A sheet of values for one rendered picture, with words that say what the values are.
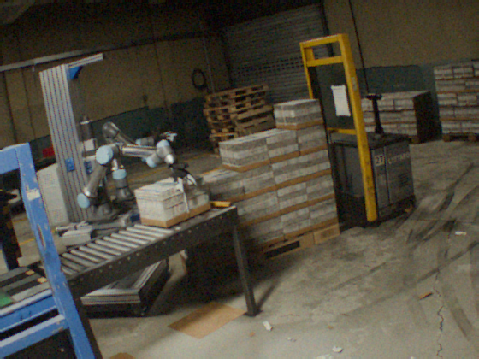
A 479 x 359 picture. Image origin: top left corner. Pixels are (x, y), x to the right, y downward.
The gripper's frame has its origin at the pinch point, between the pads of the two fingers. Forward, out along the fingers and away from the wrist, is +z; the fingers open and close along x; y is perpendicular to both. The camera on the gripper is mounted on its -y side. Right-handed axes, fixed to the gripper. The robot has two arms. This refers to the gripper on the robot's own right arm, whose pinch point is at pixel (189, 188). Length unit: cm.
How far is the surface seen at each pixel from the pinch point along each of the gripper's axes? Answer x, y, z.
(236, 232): -23.7, 12.5, 36.0
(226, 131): -533, 493, -223
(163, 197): 15.8, 7.0, -2.1
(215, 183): -73, 64, -13
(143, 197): 18.7, 23.0, -11.9
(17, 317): 135, 3, 29
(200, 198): -12.5, 12.4, 5.8
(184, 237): 17.5, 6.2, 25.2
